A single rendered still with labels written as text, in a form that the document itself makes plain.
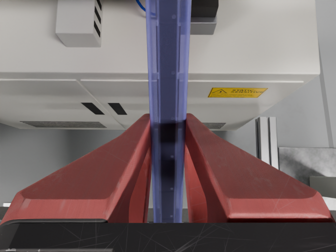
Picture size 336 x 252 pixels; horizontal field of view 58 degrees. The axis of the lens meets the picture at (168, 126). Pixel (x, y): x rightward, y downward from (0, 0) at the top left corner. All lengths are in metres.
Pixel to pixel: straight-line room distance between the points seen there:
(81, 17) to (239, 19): 0.22
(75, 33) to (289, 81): 0.31
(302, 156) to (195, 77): 0.72
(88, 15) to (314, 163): 0.89
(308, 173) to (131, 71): 0.81
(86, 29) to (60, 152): 0.72
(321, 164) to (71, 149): 0.84
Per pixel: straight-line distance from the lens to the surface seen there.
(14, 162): 1.16
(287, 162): 1.09
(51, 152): 1.11
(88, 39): 0.44
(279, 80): 0.49
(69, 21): 0.43
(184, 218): 0.18
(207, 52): 0.45
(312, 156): 1.12
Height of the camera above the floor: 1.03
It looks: 81 degrees down
